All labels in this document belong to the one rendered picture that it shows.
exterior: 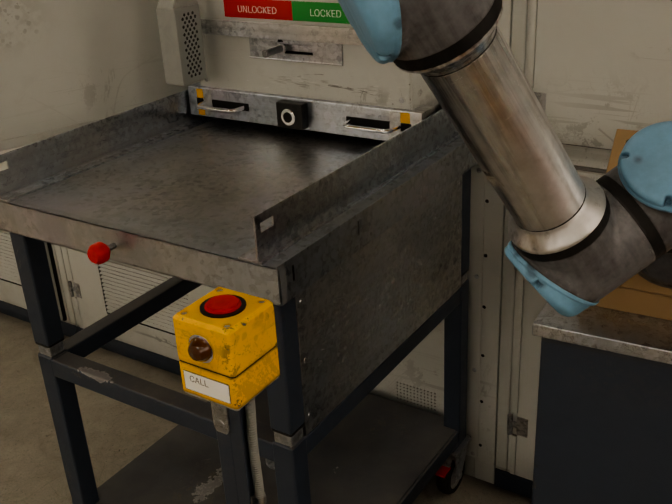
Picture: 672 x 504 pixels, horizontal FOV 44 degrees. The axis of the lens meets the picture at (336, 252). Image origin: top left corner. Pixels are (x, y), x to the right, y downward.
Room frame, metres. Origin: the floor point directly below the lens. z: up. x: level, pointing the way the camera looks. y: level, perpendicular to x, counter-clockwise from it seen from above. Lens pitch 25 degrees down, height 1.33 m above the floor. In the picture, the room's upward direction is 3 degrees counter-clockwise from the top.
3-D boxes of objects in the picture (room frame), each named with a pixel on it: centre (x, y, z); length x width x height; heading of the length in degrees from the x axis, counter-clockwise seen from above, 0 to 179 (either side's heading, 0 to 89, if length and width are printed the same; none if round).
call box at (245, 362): (0.80, 0.12, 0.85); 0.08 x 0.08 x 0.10; 56
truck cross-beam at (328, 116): (1.59, 0.05, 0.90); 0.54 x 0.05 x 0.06; 56
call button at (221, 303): (0.80, 0.12, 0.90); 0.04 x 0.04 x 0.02
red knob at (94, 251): (1.15, 0.35, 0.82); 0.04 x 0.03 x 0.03; 146
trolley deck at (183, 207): (1.45, 0.15, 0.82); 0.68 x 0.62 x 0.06; 146
